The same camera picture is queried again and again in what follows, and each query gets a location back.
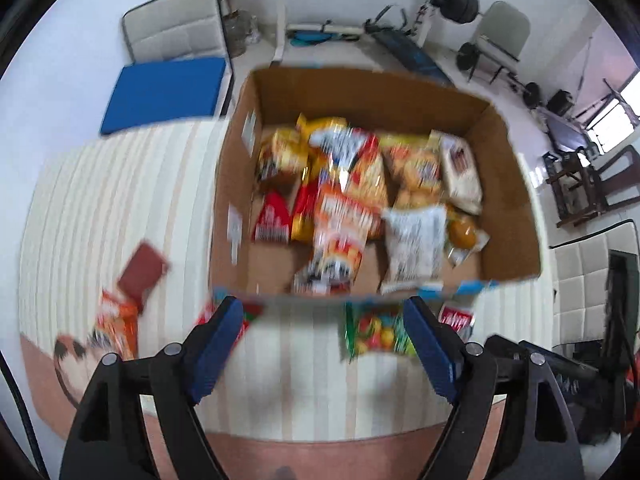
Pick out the red white fish snack packet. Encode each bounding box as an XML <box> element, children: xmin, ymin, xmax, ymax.
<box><xmin>437</xmin><ymin>301</ymin><xmax>475</xmax><ymax>342</ymax></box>

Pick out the dark brown snack packet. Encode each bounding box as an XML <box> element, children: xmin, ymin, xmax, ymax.
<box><xmin>117</xmin><ymin>240</ymin><xmax>169</xmax><ymax>314</ymax></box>

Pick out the long red milk candy packet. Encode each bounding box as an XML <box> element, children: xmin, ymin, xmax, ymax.
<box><xmin>195</xmin><ymin>300</ymin><xmax>264</xmax><ymax>347</ymax></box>

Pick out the green fruit candy bag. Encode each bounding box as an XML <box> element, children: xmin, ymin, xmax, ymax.
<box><xmin>344</xmin><ymin>304</ymin><xmax>416</xmax><ymax>361</ymax></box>

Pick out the white printed snack packet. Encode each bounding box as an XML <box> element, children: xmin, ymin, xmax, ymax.
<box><xmin>380</xmin><ymin>205</ymin><xmax>447</xmax><ymax>294</ymax></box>

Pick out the white brown stick snack packet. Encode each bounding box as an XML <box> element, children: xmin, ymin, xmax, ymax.
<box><xmin>431</xmin><ymin>130</ymin><xmax>483</xmax><ymax>216</ymax></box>

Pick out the small red snack packet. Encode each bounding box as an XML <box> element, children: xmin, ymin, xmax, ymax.
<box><xmin>252</xmin><ymin>191</ymin><xmax>292</xmax><ymax>244</ymax></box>

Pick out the yellow egg biscuit bag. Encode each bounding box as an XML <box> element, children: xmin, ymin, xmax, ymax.
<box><xmin>378</xmin><ymin>133</ymin><xmax>442</xmax><ymax>209</ymax></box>

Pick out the orange panda melon seed bag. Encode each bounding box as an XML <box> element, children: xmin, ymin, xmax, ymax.
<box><xmin>292</xmin><ymin>182</ymin><xmax>382</xmax><ymax>296</ymax></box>

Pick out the yellow panda snack bag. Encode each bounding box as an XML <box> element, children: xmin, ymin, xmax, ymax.
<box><xmin>255</xmin><ymin>128</ymin><xmax>309</xmax><ymax>193</ymax></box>

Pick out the red yellow noodle snack bag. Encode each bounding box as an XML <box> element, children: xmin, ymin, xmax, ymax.
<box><xmin>296</xmin><ymin>114</ymin><xmax>388</xmax><ymax>210</ymax></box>

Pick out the white quilted chair right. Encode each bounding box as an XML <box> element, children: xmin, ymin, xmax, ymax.
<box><xmin>550</xmin><ymin>220</ymin><xmax>639</xmax><ymax>347</ymax></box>

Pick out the pink striped cat tablecloth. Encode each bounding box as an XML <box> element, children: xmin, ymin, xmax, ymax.
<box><xmin>16</xmin><ymin>119</ymin><xmax>559</xmax><ymax>480</ymax></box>

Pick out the dark wooden chair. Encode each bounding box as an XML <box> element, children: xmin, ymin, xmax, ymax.
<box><xmin>542</xmin><ymin>145</ymin><xmax>639</xmax><ymax>228</ymax></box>

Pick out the open cardboard milk box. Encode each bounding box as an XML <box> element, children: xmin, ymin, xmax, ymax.
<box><xmin>209</xmin><ymin>66</ymin><xmax>541</xmax><ymax>299</ymax></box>

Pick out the grey folding chair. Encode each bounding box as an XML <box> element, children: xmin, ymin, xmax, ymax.
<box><xmin>456</xmin><ymin>1</ymin><xmax>530</xmax><ymax>82</ymax></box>

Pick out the white chair with blue cushion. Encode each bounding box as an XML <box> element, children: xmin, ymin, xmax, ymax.
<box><xmin>100</xmin><ymin>0</ymin><xmax>234</xmax><ymax>136</ymax></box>

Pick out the black sit-up bench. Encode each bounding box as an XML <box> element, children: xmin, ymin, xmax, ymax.
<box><xmin>363</xmin><ymin>4</ymin><xmax>454</xmax><ymax>88</ymax></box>

